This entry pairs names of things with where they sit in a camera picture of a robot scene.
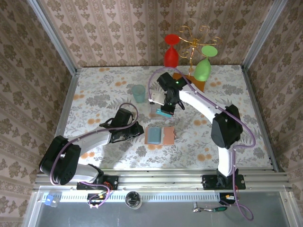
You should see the teal plastic cup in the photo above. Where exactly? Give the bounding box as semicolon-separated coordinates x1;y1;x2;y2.
131;84;146;104

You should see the red plastic wine glass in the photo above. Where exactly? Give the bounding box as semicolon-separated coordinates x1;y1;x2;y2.
163;34;180;69

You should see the green plastic wine glass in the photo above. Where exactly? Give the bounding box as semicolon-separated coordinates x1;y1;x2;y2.
193;45;218;81

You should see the floral tablecloth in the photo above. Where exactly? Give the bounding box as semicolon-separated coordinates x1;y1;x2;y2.
63;65;273;170

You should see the grey metal shelf panel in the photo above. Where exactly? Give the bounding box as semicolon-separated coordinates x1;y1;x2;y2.
22;185;303;227

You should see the silver ratchet wrench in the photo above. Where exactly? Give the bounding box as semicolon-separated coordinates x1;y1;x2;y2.
193;205;213;213

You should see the blue and white adapter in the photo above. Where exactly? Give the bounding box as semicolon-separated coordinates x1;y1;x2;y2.
43;194;59;208

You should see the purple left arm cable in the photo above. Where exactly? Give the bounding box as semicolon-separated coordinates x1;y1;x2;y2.
50;103;140;209

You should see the gold wire rack wooden base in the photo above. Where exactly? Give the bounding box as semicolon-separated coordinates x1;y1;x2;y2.
172;25;223;93

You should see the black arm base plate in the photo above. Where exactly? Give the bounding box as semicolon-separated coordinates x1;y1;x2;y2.
76;174;119;191
202;174;246;190

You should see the aluminium table side rail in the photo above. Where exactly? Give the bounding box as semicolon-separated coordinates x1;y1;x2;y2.
34;68;80;184
241;65;286;173

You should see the white slotted cable duct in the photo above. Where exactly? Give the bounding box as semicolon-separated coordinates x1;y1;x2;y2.
42;191;221;203

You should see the black cable connector block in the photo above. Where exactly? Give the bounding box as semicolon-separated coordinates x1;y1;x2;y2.
87;192;107;206
219;192;237;206

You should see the aluminium frame post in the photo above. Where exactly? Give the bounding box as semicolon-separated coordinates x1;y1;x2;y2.
26;0;79;76
241;0;291;71

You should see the green handled screwdriver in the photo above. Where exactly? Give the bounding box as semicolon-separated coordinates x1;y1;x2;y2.
211;206;232;213

